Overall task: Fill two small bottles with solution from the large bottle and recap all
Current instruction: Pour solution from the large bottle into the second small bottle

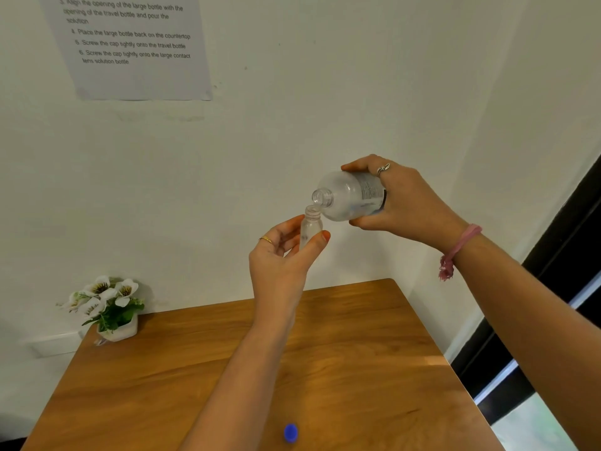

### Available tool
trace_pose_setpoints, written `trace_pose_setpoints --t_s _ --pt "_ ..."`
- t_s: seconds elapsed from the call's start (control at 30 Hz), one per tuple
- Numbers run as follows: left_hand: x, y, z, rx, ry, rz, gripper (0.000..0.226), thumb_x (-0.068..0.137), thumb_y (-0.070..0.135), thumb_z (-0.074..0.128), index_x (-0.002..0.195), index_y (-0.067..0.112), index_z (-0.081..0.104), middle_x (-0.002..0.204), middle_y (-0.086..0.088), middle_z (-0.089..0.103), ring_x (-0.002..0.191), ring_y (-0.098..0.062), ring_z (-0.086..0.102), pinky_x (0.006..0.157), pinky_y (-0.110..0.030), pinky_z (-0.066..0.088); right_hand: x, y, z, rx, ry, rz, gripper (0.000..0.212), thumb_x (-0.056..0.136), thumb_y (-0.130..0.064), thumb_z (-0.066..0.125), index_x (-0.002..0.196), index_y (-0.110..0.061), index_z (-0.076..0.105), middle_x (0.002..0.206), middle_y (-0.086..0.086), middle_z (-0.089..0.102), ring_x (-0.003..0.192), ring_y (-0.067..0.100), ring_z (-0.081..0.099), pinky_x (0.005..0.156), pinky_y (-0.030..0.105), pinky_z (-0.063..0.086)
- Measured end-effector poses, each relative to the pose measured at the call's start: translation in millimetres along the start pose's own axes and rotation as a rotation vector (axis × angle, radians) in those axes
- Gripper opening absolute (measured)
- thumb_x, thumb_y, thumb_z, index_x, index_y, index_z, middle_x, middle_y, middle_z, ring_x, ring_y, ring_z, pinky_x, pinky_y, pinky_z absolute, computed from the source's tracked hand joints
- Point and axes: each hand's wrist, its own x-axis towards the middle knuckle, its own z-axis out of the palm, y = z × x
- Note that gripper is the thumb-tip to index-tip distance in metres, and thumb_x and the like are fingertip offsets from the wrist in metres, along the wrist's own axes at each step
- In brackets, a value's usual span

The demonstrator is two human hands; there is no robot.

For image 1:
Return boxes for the person's right forearm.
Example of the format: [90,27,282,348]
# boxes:
[450,234,601,451]

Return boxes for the black window frame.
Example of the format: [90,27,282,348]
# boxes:
[451,155,601,426]

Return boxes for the small clear travel bottle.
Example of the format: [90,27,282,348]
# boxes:
[299,205,324,250]

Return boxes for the person's left hand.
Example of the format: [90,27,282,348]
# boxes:
[249,215,331,327]

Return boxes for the large clear plastic bottle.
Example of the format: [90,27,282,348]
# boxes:
[312,171,388,222]

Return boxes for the white flowers in white pot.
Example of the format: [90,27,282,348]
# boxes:
[56,275,146,344]

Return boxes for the person's left forearm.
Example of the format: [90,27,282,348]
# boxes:
[177,318,301,451]

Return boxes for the white printed paper sheet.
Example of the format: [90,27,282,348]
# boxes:
[38,0,213,101]

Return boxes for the person's right hand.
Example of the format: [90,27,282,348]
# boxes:
[341,155,470,252]

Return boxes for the pink thread bracelet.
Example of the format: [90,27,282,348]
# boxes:
[439,224,483,282]

